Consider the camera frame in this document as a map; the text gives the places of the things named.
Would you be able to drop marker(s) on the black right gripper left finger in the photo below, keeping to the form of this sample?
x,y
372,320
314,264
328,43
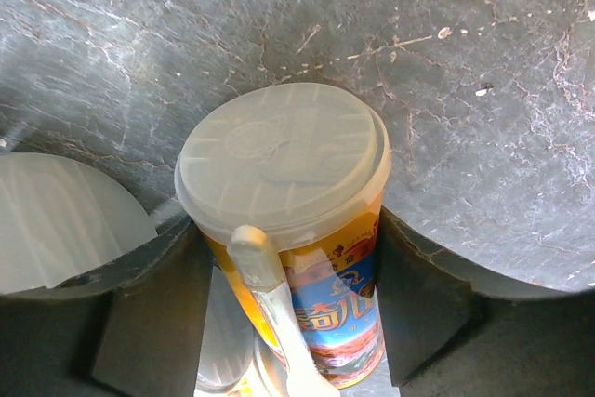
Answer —
x,y
133,327

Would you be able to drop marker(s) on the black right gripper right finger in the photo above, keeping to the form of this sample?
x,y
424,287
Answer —
x,y
454,328

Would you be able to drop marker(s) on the tall orange can with spoon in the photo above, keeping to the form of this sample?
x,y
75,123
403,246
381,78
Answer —
x,y
307,164

